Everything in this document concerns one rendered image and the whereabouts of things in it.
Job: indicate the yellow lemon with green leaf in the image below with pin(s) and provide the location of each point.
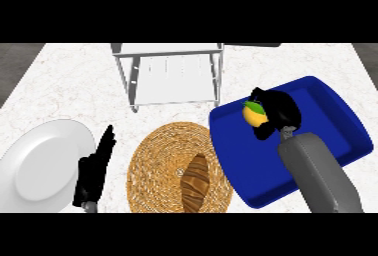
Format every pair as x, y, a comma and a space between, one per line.
255, 114

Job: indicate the wicker basket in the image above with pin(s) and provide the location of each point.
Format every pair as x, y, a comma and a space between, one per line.
178, 168

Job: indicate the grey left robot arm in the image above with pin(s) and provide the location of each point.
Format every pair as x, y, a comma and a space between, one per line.
91, 207

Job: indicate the blue tray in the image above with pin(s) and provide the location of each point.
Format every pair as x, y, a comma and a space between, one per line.
296, 143

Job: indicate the white plate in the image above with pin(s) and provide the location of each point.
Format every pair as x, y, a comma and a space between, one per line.
42, 165

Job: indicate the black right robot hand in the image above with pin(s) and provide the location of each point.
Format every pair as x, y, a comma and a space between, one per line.
281, 108

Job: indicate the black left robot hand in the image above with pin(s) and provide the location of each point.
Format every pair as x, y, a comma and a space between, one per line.
94, 170

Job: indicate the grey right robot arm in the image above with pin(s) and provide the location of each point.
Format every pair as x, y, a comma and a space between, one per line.
318, 173

